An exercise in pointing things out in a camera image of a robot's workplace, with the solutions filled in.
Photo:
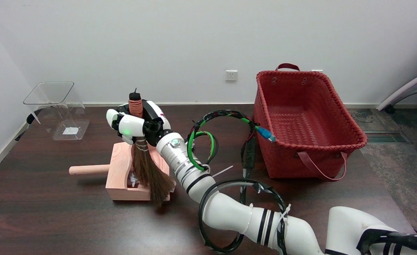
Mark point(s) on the wooden dustpan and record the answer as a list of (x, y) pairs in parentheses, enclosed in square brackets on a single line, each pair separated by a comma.
[(118, 170)]

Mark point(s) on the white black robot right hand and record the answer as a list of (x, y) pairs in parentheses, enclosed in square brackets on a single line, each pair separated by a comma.
[(132, 125)]

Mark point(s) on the white paper ball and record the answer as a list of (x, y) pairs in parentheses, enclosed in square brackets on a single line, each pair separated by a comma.
[(134, 179)]

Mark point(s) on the red woven basket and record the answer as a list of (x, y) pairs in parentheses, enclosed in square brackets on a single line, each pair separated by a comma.
[(286, 124)]

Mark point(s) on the floor vent grille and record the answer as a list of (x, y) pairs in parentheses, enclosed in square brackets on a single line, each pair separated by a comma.
[(385, 137)]

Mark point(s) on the straw hand broom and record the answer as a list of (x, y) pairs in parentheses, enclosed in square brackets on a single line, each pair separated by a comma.
[(151, 177)]

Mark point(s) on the clear acrylic container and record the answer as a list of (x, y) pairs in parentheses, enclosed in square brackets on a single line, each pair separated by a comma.
[(70, 131)]

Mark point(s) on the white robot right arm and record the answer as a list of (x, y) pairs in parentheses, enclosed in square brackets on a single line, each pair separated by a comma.
[(229, 212)]

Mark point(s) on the white wall outlet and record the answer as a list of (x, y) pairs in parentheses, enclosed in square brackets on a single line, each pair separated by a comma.
[(231, 75)]

